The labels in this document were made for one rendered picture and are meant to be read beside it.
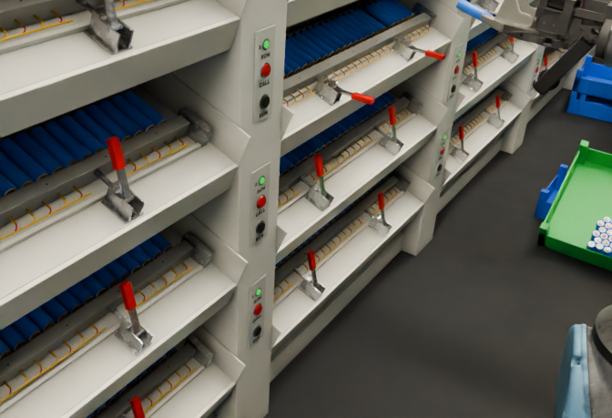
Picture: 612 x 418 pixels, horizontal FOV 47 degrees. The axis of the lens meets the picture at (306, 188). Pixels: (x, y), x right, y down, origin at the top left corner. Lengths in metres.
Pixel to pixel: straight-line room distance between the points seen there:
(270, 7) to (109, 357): 0.47
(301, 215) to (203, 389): 0.32
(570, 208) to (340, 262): 0.76
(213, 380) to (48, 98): 0.61
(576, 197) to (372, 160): 0.75
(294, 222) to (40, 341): 0.46
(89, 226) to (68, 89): 0.17
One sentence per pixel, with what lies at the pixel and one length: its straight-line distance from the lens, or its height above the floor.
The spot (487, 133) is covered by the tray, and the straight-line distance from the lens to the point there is 2.04.
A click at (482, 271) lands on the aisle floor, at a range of 1.73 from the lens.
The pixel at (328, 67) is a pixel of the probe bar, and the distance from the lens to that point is 1.15.
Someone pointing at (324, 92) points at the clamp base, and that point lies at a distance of 1.11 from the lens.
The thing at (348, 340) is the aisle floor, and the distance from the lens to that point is 1.47.
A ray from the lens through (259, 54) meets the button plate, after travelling 0.89.
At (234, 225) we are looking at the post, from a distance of 0.98.
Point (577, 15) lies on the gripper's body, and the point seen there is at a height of 0.68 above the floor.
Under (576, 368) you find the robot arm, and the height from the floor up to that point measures 0.40.
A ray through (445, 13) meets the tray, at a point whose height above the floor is 0.59.
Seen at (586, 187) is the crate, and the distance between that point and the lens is 1.99.
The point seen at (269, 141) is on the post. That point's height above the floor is 0.55.
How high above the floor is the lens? 0.98
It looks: 30 degrees down
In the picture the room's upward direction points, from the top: 4 degrees clockwise
